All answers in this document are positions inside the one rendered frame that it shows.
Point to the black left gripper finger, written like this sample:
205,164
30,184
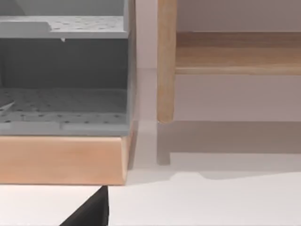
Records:
96,209

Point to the pale wooden drawer front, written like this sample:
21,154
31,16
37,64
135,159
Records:
61,160

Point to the grey pierced drawer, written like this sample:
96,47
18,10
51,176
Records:
63,77

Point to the wooden open shelf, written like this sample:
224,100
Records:
211,56

